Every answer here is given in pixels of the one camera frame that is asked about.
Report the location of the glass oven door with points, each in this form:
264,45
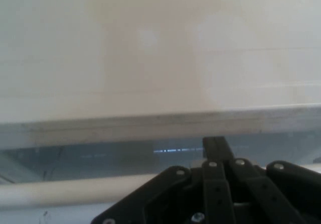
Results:
100,156

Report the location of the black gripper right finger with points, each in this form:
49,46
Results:
288,196

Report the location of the cream toaster oven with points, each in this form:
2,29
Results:
160,45

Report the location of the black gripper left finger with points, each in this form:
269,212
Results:
215,183

